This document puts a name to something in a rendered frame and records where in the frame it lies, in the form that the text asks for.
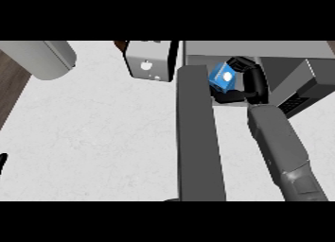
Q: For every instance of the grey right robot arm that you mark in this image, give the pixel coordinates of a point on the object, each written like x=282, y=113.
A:
x=282, y=151

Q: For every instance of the dark grey microwave door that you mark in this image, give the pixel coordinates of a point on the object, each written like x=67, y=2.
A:
x=197, y=135

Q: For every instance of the pale grey cylindrical appliance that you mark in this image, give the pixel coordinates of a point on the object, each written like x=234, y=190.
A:
x=36, y=58

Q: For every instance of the grey microwave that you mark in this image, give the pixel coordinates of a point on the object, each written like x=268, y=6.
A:
x=286, y=72

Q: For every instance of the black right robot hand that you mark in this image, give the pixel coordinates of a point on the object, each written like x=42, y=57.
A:
x=255, y=82

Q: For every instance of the blue milk carton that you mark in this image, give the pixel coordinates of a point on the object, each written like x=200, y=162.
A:
x=219, y=78

